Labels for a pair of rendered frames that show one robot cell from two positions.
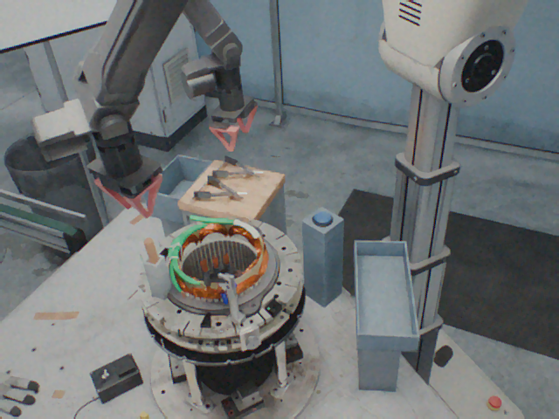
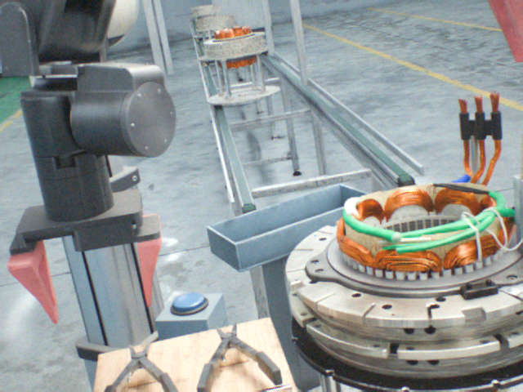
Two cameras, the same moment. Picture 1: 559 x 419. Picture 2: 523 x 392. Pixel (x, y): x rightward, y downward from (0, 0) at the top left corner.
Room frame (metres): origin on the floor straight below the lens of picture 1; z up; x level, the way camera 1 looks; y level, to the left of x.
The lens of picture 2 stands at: (1.32, 0.67, 1.43)
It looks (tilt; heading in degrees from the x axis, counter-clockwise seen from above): 18 degrees down; 239
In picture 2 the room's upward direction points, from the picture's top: 10 degrees counter-clockwise
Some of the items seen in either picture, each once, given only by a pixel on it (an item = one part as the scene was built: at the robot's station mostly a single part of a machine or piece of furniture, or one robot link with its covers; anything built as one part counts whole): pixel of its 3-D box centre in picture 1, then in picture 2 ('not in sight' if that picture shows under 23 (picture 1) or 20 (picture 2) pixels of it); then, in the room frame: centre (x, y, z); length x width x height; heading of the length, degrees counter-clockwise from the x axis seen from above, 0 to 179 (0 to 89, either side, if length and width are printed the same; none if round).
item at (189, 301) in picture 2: (322, 217); (188, 301); (0.98, -0.10, 1.04); 0.04 x 0.04 x 0.01
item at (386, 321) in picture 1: (379, 331); (305, 294); (0.73, -0.20, 0.92); 0.25 x 0.11 x 0.28; 172
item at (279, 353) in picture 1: (279, 355); not in sight; (0.70, 0.02, 0.91); 0.02 x 0.02 x 0.21
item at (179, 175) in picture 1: (187, 218); not in sight; (1.15, 0.24, 0.92); 0.17 x 0.11 x 0.28; 154
